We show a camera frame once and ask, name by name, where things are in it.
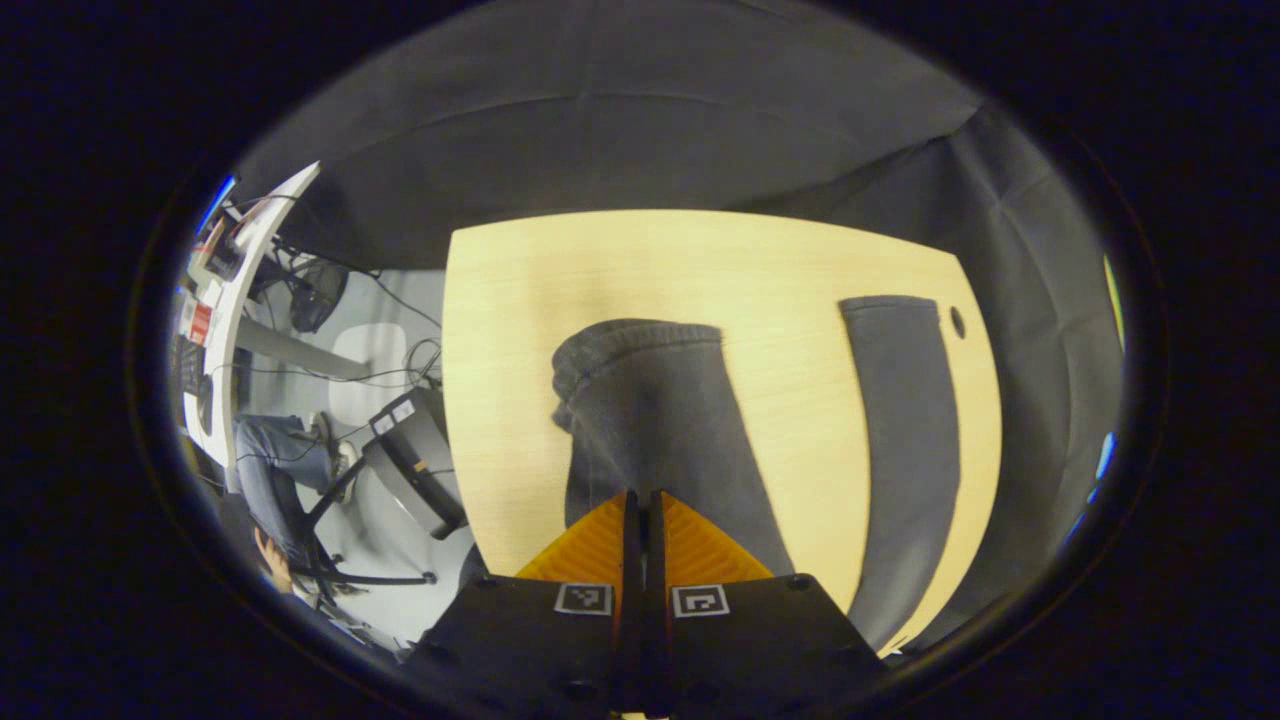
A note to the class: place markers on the black office chair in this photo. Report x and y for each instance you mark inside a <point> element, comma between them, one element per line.
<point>340,560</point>

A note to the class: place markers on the black desk fan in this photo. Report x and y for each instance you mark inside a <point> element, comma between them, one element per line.
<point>318,297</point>

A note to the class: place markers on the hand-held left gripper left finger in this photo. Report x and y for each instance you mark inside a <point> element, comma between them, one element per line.
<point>628,540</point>

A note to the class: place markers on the black backdrop cloth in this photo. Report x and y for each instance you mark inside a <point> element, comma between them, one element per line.
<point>620,120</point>

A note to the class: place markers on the dark grey jeans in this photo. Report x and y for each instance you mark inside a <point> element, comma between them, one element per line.
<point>660,420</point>

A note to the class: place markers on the white desk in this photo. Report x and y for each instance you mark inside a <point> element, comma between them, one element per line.
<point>262,240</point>

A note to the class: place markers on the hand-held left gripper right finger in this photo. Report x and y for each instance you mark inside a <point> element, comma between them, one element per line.
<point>655,540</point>

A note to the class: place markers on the black computer case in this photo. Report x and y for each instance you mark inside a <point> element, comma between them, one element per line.
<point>420,460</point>

